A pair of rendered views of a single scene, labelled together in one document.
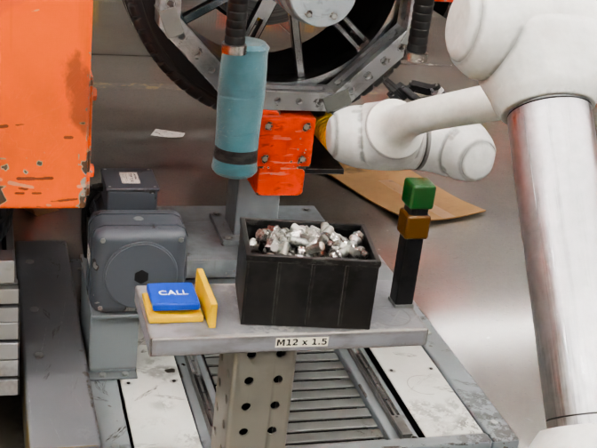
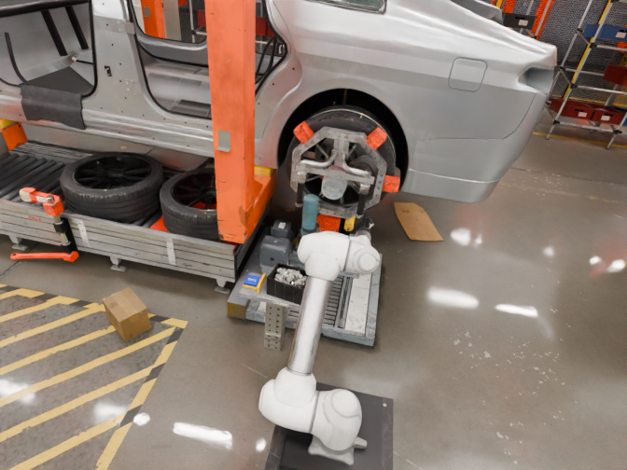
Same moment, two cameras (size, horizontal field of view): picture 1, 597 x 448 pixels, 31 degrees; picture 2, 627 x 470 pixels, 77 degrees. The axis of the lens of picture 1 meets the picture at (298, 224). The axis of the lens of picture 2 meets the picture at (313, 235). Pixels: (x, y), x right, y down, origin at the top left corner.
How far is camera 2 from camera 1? 1.05 m
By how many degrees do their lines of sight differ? 25
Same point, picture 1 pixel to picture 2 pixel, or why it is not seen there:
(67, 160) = (240, 231)
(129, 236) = (269, 247)
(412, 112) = not seen: hidden behind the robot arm
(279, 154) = (327, 228)
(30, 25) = (228, 197)
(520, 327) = (418, 293)
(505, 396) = (391, 319)
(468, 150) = not seen: hidden behind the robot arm
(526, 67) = (309, 267)
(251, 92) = (310, 213)
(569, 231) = (304, 318)
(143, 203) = (283, 234)
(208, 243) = not seen: hidden behind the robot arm
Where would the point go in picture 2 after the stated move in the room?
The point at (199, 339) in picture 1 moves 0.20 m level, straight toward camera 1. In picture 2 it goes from (251, 296) to (229, 323)
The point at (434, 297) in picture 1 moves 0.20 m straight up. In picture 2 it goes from (396, 273) to (402, 253)
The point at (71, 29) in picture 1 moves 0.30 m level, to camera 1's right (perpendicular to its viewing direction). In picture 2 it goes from (239, 200) to (287, 219)
